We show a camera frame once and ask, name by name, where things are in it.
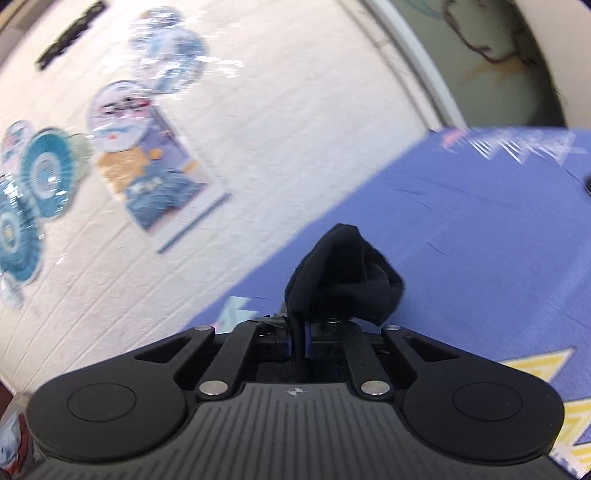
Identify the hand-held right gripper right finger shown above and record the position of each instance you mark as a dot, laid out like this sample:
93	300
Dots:
358	355

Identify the blue printed bed sheet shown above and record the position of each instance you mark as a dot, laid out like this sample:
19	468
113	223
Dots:
461	254

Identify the pale green round fan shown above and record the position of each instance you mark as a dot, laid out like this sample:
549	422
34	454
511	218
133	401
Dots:
83	154

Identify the black pants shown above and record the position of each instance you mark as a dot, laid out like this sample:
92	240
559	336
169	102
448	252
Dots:
341	277

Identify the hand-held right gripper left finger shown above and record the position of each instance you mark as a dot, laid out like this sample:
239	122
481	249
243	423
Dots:
231	355

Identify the round white hand fan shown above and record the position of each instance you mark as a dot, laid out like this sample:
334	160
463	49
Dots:
9	293

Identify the white window frame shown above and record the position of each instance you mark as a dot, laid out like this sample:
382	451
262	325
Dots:
415	60

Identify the round cartoon print fan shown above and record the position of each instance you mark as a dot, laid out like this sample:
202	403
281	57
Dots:
120	113
168	50

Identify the wall poster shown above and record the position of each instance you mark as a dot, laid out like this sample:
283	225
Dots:
157	189

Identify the colourful printed cloth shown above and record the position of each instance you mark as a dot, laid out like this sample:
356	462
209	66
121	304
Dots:
14	438

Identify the small blue paper fan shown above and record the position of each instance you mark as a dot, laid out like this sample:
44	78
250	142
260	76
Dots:
46	170

